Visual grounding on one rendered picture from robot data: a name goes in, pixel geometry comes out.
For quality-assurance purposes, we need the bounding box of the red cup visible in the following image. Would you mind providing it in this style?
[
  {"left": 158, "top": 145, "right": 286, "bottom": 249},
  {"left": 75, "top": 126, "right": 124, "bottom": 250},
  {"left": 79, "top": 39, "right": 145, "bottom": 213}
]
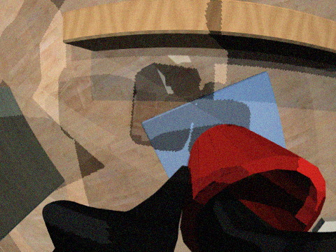
[{"left": 180, "top": 124, "right": 326, "bottom": 252}]

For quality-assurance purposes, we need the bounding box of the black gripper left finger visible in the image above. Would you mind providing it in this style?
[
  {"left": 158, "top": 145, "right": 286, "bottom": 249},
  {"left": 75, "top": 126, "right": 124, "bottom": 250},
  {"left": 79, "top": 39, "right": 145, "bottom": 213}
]
[{"left": 42, "top": 165, "right": 190, "bottom": 252}]

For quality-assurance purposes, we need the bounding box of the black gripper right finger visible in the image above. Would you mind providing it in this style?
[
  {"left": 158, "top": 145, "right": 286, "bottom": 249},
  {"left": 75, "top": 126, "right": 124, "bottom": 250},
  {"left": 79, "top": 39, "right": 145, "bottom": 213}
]
[{"left": 196, "top": 188, "right": 336, "bottom": 252}]

